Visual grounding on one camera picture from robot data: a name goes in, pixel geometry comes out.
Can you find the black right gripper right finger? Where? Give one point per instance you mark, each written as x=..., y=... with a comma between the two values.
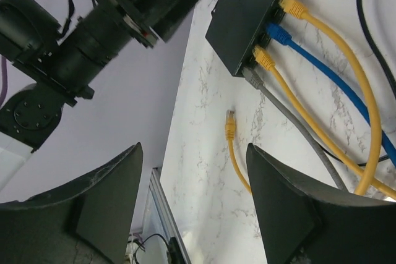
x=303, y=220

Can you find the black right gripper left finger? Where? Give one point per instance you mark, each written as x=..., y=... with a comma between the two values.
x=86, y=220

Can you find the black network switch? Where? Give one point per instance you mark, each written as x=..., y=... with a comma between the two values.
x=237, y=26

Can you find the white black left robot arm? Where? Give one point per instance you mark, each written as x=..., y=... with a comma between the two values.
x=63, y=61

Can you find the aluminium frame rail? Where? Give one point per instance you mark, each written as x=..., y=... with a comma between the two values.
x=176, y=250

